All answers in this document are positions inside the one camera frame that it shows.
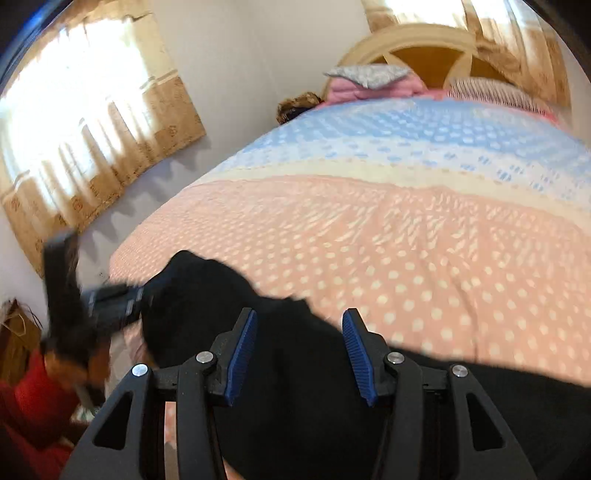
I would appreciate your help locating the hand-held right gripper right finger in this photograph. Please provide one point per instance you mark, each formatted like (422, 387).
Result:
(361, 362)

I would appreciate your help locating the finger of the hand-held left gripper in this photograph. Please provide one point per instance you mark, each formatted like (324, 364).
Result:
(120, 301)
(60, 272)

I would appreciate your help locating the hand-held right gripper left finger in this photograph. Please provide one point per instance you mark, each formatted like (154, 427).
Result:
(241, 357)

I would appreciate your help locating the black pants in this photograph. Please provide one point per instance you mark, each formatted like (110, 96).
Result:
(300, 415)

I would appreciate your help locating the person's left forearm red sleeve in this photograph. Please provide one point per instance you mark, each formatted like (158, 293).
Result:
(32, 410)

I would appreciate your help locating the person's left hand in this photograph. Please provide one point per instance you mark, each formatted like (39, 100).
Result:
(69, 369)

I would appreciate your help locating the polka dot bed blanket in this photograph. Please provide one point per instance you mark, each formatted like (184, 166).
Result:
(392, 230)

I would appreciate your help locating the wide beige lace curtain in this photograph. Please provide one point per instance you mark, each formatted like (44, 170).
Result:
(92, 138)

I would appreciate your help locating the brown floral bag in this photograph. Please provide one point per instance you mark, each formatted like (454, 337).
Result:
(298, 108)

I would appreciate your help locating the pink folded blanket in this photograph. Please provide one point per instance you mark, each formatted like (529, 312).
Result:
(351, 92)

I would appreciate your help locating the grey patterned pillow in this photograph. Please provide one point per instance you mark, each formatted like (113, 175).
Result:
(364, 74)

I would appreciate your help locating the striped pillow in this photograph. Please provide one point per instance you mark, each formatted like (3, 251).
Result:
(494, 94)

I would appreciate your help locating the cream wooden headboard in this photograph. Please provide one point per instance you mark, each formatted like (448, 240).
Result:
(425, 50)

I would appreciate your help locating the narrow beige lace curtain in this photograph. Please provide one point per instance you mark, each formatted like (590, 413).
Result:
(517, 41)

